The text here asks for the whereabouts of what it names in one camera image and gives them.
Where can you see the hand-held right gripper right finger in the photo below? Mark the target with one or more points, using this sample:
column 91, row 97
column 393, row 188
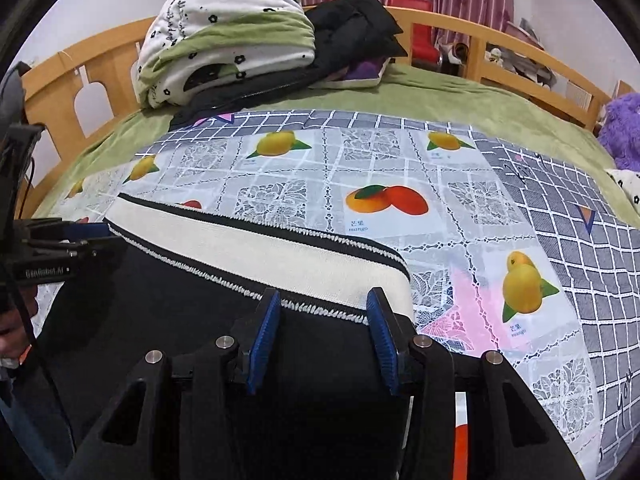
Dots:
column 382, row 340

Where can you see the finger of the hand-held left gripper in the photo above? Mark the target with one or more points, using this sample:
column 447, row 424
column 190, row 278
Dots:
column 90, row 229
column 100, row 250

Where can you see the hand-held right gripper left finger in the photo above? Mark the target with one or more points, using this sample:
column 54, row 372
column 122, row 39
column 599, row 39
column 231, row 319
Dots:
column 262, row 335

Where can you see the black pants with white waistband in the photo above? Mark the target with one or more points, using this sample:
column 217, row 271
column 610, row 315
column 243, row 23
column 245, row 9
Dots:
column 150, row 300

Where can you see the person's left hand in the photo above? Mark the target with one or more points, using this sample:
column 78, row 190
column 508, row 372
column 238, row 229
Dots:
column 11, row 332

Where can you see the person's blue denim clothing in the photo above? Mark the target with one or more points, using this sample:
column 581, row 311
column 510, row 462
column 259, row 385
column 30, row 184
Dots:
column 25, row 420

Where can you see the fruit print checked cloth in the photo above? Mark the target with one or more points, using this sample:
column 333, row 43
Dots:
column 350, row 160

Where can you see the folded white green flowered quilt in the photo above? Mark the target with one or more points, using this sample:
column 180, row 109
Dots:
column 210, row 35

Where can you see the green bed sheet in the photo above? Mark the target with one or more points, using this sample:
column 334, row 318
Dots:
column 450, row 95

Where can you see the purple cushion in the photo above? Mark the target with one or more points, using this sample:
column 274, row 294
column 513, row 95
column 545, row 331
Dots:
column 367, row 69

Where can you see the white flowered cloth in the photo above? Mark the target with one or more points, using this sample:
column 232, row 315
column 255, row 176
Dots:
column 627, row 185

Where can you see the red chair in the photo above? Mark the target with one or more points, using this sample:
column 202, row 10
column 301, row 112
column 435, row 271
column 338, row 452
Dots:
column 425, row 45

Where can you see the white radiator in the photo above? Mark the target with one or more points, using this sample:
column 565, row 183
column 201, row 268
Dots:
column 579, row 94

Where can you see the black jacket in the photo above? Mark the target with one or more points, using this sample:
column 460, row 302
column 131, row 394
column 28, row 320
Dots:
column 350, row 25

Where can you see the purple plush toy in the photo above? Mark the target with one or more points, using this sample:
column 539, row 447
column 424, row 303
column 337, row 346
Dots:
column 622, row 130

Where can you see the wooden bed frame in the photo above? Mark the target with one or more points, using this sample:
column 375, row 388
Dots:
column 50, row 75

